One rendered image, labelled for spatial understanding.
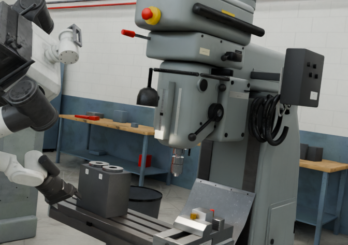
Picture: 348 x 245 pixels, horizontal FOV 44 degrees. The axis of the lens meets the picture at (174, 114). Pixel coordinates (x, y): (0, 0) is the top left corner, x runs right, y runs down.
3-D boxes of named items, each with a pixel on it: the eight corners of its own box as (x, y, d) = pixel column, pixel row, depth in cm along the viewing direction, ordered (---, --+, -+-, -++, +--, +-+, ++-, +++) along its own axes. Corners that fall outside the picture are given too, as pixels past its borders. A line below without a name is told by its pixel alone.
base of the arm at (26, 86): (3, 110, 122) (39, 90, 124) (-4, 86, 131) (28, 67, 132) (30, 140, 133) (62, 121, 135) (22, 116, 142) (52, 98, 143)
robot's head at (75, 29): (54, 49, 141) (72, 38, 139) (54, 32, 146) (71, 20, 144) (67, 59, 146) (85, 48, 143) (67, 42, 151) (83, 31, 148)
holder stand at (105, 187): (104, 218, 176) (110, 171, 175) (75, 204, 191) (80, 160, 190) (127, 215, 185) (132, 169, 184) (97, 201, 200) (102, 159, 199)
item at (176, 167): (179, 172, 167) (181, 158, 167) (184, 174, 163) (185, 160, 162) (168, 171, 165) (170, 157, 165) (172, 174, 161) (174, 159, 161)
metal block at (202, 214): (204, 229, 152) (205, 213, 152) (190, 225, 156) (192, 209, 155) (211, 227, 156) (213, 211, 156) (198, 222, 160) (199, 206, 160)
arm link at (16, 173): (39, 188, 152) (1, 181, 144) (38, 169, 158) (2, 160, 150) (47, 178, 149) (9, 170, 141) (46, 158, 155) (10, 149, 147)
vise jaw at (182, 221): (202, 237, 145) (203, 226, 145) (173, 227, 153) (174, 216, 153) (211, 234, 150) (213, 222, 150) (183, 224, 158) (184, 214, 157)
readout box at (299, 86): (301, 105, 154) (309, 47, 153) (278, 103, 160) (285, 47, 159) (321, 108, 170) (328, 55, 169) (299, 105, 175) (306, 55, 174)
